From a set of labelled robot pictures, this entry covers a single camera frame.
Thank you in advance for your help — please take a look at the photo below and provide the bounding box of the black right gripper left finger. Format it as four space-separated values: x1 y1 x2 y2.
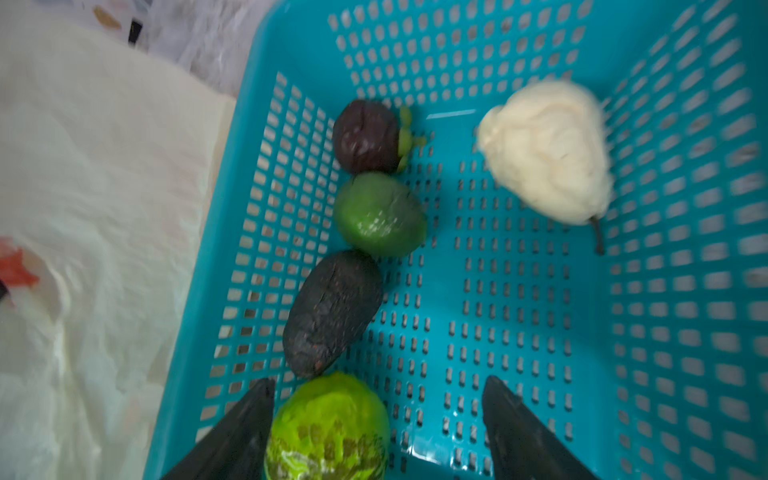
163 378 276 480

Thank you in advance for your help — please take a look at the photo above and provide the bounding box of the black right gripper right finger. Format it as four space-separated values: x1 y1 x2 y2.
482 376 596 480

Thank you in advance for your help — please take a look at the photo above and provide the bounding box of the bright green custard apple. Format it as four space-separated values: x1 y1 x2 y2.
265 372 390 479

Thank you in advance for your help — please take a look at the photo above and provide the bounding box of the dark avocado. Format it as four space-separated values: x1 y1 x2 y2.
283 250 384 379

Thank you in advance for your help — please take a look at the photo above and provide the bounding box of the cream white pear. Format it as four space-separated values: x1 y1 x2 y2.
477 80 614 255

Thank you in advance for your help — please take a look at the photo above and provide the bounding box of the cream plastic bag orange print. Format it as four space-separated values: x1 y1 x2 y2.
1 1 235 479

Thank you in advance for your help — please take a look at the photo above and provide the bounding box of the teal plastic basket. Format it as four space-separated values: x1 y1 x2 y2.
144 1 767 479

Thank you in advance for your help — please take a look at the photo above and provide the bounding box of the green lime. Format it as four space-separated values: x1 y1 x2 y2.
333 172 428 257

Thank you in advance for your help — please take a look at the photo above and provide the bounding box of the dark purple mangosteen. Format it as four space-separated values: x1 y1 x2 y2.
332 99 428 175

